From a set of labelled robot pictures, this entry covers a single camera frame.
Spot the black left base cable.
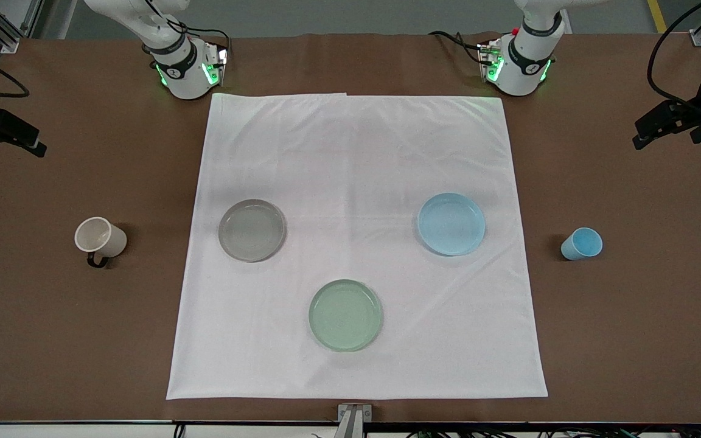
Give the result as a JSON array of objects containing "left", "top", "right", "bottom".
[{"left": 428, "top": 30, "right": 486, "bottom": 65}]

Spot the black table edge rail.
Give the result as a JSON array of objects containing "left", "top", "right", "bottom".
[{"left": 173, "top": 421, "right": 701, "bottom": 435}]

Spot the silver table edge bracket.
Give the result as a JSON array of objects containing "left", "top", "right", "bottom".
[{"left": 338, "top": 403, "right": 373, "bottom": 438}]

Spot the blue cup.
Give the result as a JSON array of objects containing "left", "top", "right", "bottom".
[{"left": 560, "top": 228, "right": 604, "bottom": 262}]

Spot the white mug with black handle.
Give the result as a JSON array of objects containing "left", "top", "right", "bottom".
[{"left": 74, "top": 217, "right": 128, "bottom": 268}]

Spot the white square cloth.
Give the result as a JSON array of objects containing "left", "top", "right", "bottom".
[{"left": 166, "top": 92, "right": 549, "bottom": 401}]

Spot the gray round plate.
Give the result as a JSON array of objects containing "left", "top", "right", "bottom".
[{"left": 218, "top": 199, "right": 287, "bottom": 263}]

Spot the green round plate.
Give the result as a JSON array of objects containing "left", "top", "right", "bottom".
[{"left": 309, "top": 279, "right": 383, "bottom": 352}]

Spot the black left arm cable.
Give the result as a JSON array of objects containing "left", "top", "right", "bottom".
[{"left": 647, "top": 0, "right": 701, "bottom": 116}]

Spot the blue round plate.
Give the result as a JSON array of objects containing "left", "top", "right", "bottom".
[{"left": 417, "top": 192, "right": 486, "bottom": 257}]

